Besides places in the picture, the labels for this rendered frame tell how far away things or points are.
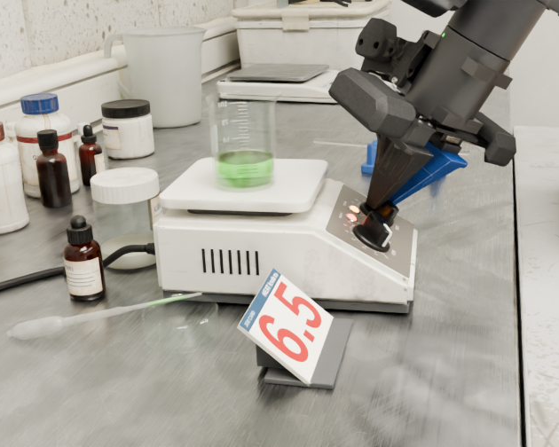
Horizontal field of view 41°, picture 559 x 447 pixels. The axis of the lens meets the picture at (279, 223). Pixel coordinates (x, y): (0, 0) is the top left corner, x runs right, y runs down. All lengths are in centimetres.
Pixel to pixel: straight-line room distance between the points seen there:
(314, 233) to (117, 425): 20
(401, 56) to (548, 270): 22
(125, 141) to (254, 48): 70
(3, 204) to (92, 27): 58
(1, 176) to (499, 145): 48
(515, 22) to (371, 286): 22
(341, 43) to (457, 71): 106
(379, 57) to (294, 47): 104
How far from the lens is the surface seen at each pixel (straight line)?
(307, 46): 164
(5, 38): 112
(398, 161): 60
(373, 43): 62
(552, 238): 74
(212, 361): 52
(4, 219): 80
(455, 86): 58
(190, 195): 57
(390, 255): 58
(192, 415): 47
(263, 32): 167
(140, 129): 104
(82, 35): 129
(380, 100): 53
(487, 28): 58
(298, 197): 56
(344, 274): 55
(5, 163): 79
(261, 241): 56
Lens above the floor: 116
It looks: 20 degrees down
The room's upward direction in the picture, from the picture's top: 2 degrees counter-clockwise
